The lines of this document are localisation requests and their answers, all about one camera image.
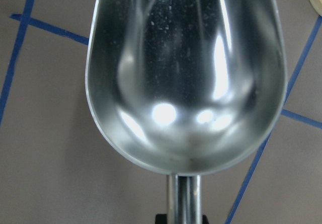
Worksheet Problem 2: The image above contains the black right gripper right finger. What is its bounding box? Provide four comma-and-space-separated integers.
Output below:
202, 215, 209, 224

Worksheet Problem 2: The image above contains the metal ice scoop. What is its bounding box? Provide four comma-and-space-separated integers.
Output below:
85, 0, 287, 223

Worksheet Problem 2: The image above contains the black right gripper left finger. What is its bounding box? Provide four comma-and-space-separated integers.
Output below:
154, 213, 168, 224

